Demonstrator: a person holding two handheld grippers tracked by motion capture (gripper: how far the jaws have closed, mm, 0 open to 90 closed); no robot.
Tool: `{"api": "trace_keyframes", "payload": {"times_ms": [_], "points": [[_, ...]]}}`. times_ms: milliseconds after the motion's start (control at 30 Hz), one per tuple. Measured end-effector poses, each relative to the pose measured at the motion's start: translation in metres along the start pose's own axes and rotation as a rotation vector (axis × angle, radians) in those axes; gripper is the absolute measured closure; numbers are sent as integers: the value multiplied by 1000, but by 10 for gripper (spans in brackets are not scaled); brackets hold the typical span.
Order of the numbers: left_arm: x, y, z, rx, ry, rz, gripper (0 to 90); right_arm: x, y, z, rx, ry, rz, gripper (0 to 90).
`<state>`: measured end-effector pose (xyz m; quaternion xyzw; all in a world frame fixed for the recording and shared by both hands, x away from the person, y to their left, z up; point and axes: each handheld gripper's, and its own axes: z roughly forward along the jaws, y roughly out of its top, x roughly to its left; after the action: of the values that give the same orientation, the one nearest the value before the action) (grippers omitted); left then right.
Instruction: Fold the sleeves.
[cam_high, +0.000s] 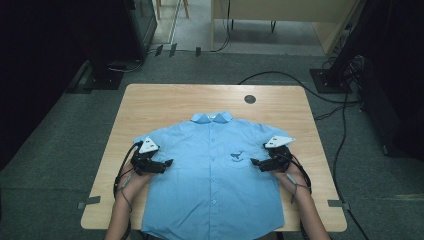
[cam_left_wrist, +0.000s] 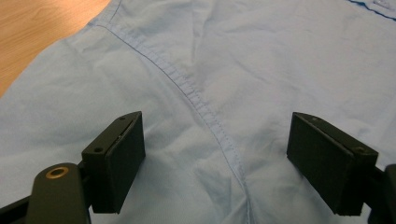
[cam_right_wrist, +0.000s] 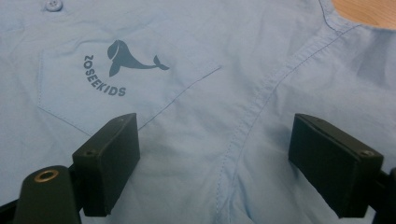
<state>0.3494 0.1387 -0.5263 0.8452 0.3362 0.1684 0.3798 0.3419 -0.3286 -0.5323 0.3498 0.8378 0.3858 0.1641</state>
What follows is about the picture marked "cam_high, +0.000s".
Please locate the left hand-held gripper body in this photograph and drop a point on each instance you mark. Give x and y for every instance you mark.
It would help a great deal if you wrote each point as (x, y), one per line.
(143, 163)

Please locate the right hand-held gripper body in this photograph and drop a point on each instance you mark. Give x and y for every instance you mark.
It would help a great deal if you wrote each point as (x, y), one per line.
(281, 160)

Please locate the light blue short-sleeved shirt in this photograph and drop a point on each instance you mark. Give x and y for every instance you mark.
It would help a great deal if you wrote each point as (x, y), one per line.
(213, 173)

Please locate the person's right hand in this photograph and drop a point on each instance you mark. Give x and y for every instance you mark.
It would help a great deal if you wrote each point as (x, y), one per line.
(293, 181)

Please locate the person's left hand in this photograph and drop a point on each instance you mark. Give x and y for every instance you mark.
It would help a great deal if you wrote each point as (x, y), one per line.
(131, 185)

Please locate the grey tape strip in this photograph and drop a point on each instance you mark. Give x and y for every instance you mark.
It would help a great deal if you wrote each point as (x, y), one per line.
(91, 200)
(335, 203)

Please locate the black metal stand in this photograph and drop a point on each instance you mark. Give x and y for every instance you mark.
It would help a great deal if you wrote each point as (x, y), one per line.
(328, 83)
(106, 80)

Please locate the black equipment rack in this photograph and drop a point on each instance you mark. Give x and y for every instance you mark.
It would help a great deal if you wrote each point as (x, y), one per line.
(380, 100)

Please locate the black metal hairpin leg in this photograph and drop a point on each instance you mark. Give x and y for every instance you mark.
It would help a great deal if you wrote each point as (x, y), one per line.
(273, 26)

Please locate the glass cabinet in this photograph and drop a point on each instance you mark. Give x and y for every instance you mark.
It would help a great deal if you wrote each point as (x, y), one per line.
(143, 23)

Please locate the dark curtain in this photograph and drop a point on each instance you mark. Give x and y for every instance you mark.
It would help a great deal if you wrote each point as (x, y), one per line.
(40, 66)
(406, 40)

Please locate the beige wooden desk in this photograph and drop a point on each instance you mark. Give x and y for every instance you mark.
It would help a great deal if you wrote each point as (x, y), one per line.
(283, 10)

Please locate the wooden chair leg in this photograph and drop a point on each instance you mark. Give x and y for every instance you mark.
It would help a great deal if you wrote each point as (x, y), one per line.
(158, 8)
(185, 8)

